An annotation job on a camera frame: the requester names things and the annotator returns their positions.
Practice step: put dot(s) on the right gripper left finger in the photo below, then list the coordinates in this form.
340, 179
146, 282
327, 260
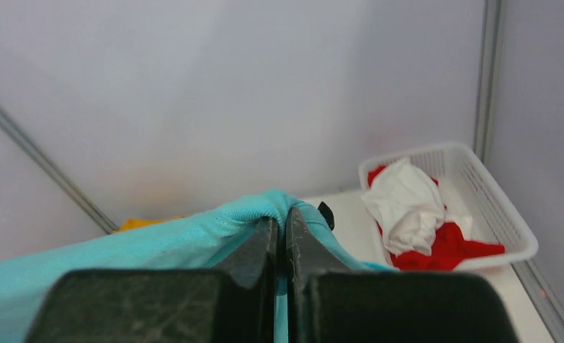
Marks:
233, 301

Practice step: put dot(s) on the right aluminium frame post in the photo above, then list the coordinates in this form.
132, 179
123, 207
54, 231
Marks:
491, 52

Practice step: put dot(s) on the red t shirt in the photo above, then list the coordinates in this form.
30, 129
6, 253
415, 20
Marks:
449, 249

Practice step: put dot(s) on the white plastic basket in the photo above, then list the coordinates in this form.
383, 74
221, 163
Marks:
468, 188

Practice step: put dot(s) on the orange folded t shirt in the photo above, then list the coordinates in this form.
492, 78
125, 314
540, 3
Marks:
131, 224

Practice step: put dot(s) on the white t shirt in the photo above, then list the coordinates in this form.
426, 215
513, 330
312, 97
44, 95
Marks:
409, 208

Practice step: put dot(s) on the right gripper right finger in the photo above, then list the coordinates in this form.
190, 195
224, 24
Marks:
330, 302

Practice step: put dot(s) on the teal t shirt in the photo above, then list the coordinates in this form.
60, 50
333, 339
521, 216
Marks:
201, 240

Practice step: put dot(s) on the left aluminium frame post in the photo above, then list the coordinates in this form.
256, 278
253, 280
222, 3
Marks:
49, 167

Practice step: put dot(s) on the aluminium frame post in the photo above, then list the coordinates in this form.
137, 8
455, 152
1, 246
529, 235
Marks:
491, 52
49, 167

